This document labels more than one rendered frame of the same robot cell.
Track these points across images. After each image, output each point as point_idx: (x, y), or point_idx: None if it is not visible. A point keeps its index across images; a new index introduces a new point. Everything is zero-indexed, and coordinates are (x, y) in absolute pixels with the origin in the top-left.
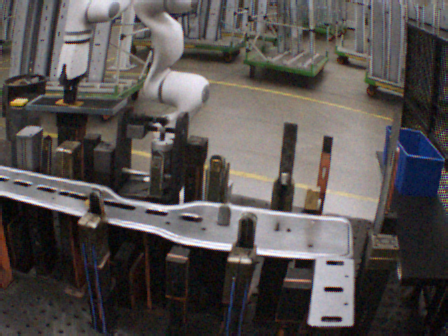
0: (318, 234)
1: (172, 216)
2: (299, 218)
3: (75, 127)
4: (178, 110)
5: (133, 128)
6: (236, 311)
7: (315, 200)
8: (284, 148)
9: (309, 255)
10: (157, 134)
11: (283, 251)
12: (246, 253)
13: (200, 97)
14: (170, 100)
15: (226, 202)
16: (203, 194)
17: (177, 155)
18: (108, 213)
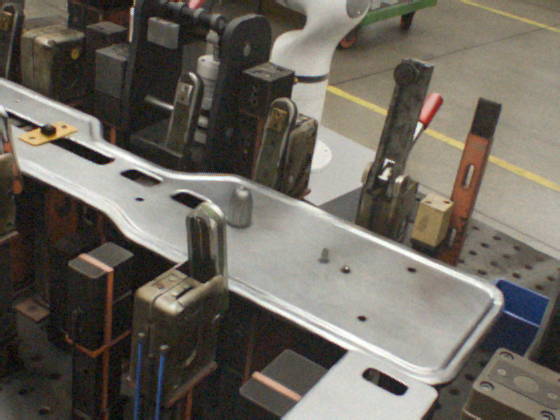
0: (402, 298)
1: (161, 189)
2: (390, 253)
3: (97, 8)
4: (307, 23)
5: (158, 25)
6: (146, 414)
7: (433, 226)
8: (394, 110)
9: (343, 338)
10: (274, 60)
11: (296, 309)
12: (181, 289)
13: (343, 5)
14: (297, 3)
15: (304, 190)
16: (338, 175)
17: (223, 89)
18: (47, 161)
